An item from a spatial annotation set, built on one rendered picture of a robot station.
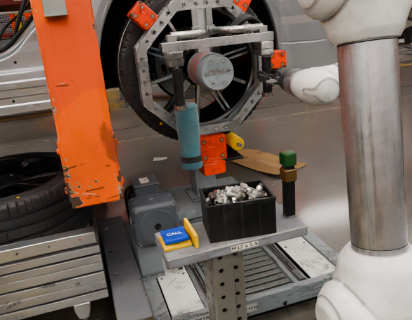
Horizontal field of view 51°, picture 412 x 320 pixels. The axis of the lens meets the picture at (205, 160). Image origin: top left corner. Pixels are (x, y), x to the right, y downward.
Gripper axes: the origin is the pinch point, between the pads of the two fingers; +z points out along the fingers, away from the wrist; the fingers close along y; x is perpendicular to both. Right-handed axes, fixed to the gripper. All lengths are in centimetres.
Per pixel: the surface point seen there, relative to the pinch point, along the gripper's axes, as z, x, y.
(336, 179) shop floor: 70, -83, 78
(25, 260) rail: -7, -49, -94
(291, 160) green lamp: -40.2, -19.0, -12.0
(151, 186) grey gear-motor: 16, -41, -46
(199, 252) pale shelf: -46, -38, -44
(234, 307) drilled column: -43, -62, -34
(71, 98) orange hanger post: -16, 4, -70
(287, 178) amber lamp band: -40.2, -24.6, -13.4
